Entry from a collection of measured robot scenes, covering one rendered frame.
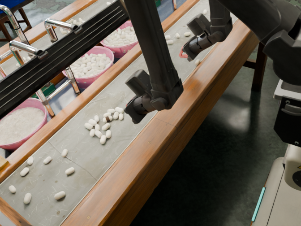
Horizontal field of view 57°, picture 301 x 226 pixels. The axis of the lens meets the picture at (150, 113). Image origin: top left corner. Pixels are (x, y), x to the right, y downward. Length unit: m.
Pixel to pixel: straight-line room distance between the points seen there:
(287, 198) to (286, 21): 1.07
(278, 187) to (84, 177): 0.91
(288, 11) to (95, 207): 0.71
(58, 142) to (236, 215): 1.04
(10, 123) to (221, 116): 1.39
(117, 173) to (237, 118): 1.32
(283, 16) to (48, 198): 0.84
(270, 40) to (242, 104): 1.71
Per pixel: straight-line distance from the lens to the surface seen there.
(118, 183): 0.91
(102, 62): 1.44
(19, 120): 1.31
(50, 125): 1.17
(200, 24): 1.09
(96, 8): 2.00
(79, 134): 1.11
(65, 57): 0.91
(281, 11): 0.50
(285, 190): 1.47
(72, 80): 1.21
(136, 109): 0.86
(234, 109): 2.13
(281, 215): 1.41
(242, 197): 1.73
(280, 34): 0.48
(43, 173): 1.06
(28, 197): 1.01
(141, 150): 0.96
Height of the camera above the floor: 1.53
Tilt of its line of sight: 46 degrees down
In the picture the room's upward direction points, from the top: 11 degrees counter-clockwise
